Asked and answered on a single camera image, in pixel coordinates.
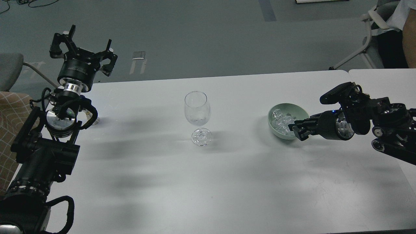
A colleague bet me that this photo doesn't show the silver floor plate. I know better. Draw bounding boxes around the silver floor plate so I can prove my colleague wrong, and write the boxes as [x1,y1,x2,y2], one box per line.
[131,51,146,60]

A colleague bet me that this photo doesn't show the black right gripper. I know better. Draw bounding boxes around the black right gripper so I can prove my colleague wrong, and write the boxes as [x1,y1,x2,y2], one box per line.
[287,110,355,141]

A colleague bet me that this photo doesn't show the white office chair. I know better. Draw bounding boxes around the white office chair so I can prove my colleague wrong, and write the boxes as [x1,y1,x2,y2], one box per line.
[329,0,399,71]

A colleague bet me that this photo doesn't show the pile of ice cubes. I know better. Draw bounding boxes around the pile of ice cubes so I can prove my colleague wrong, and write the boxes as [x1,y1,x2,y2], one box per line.
[271,109,297,137]

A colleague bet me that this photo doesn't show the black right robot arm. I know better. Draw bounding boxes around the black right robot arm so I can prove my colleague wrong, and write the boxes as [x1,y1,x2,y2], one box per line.
[288,82,416,165]

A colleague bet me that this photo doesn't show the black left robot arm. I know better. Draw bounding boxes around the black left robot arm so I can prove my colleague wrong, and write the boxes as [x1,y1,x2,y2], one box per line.
[1,25,118,234]

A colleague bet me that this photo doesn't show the clear wine glass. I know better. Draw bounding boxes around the clear wine glass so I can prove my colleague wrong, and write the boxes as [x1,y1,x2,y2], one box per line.
[184,91,212,146]

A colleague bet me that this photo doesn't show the beige checked cushion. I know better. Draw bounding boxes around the beige checked cushion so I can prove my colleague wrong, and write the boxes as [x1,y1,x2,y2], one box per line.
[0,91,32,197]

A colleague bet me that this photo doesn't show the green bowl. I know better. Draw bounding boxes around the green bowl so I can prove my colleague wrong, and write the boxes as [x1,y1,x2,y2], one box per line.
[267,103,309,140]

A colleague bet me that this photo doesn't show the black floor cables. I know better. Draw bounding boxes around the black floor cables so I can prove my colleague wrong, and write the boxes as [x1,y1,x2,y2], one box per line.
[0,0,59,13]

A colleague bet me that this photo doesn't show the seated person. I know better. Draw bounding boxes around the seated person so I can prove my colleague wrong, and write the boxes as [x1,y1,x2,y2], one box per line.
[376,0,416,69]

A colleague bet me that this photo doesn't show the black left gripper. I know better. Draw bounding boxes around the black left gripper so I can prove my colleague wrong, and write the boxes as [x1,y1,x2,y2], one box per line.
[49,25,118,92]

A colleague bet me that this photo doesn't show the steel cocktail jigger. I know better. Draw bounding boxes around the steel cocktail jigger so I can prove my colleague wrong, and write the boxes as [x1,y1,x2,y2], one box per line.
[82,109,100,126]

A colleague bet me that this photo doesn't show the grey chair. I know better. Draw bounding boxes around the grey chair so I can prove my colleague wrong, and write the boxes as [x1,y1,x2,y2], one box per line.
[0,52,59,92]

